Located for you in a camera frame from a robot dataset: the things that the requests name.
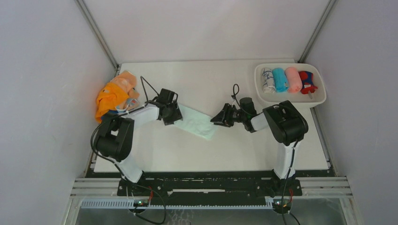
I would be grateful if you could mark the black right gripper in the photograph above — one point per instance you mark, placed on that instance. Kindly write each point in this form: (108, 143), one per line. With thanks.
(224, 117)

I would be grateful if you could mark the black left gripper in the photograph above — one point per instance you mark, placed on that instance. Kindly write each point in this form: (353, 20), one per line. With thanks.
(177, 115)

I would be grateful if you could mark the light mint green towel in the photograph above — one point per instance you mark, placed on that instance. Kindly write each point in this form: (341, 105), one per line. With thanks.
(196, 123)

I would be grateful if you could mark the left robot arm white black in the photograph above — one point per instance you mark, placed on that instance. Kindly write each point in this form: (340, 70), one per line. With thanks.
(112, 140)

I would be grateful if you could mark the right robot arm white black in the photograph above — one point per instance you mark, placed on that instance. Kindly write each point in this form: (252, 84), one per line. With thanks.
(286, 123)

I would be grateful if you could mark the peach patterned towel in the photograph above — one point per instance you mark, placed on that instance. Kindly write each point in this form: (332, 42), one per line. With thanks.
(125, 84)

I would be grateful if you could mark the white patterned rolled towel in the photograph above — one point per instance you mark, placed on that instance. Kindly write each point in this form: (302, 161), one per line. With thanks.
(268, 81)

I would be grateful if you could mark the orange towel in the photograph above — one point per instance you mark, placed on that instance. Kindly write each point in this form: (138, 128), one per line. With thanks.
(108, 99)

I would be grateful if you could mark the cyan rolled towel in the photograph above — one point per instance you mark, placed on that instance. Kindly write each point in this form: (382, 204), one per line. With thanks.
(281, 82)

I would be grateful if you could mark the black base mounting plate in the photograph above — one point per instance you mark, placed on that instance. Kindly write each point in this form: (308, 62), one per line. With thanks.
(273, 188)

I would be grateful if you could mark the pink rolled towel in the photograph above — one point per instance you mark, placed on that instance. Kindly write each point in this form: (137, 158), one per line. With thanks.
(294, 81)

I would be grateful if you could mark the white plastic basket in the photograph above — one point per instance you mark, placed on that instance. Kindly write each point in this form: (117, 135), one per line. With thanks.
(298, 99)

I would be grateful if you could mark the red blue rolled towel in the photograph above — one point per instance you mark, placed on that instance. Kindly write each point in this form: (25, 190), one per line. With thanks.
(307, 82)

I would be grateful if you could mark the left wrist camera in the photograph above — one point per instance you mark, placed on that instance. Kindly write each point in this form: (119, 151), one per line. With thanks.
(167, 97)

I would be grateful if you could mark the white slotted cable duct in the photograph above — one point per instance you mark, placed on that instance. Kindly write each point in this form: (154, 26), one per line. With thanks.
(266, 203)

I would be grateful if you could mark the aluminium frame rail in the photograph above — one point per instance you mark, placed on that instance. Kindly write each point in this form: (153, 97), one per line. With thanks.
(311, 187)

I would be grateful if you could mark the left corner aluminium post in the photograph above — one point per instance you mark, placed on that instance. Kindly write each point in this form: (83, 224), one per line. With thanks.
(85, 11)

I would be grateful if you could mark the corner aluminium post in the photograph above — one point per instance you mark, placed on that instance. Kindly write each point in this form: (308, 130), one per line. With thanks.
(318, 28)
(85, 11)

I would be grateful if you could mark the right corner aluminium post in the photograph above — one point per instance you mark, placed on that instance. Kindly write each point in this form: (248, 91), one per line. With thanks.
(318, 28)

